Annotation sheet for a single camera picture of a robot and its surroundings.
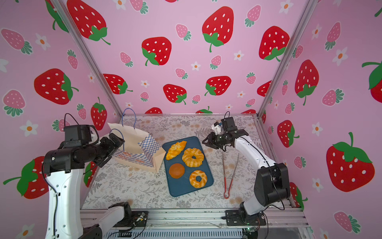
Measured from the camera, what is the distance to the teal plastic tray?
0.86 m

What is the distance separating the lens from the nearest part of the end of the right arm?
0.63m

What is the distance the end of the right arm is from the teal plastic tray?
160 mm
